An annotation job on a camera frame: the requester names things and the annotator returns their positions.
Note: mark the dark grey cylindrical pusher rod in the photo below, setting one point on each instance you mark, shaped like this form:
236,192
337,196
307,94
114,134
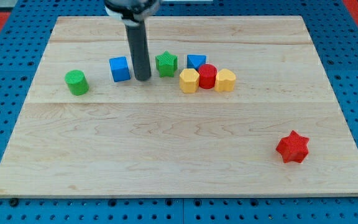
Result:
137,40

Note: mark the blue cube block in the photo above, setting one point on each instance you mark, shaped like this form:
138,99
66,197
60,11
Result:
119,69

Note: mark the green star block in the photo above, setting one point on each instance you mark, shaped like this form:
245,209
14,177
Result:
166,64

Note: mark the blue triangle block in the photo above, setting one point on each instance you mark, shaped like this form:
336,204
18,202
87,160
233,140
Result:
195,61

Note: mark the yellow hexagon block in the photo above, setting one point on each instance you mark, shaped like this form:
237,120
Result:
189,80

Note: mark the green cylinder block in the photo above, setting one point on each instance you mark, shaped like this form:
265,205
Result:
76,82

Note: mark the red cylinder block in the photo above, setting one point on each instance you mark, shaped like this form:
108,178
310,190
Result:
207,74

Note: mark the yellow heart block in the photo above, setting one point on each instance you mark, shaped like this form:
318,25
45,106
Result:
225,80

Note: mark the light wooden board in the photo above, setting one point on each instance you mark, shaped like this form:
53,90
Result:
150,140

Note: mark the red star block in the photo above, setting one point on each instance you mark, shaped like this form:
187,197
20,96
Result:
293,148

